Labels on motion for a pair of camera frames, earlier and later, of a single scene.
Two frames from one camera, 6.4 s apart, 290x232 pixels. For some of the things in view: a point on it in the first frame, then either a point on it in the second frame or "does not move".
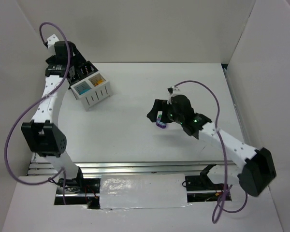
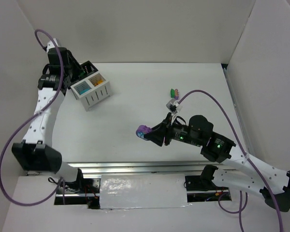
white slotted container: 92,91 does not move
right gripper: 163,106 to 166,133
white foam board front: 145,190 does not move
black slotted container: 80,71 does not move
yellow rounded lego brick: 99,81 does not move
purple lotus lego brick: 160,123 to 141,130
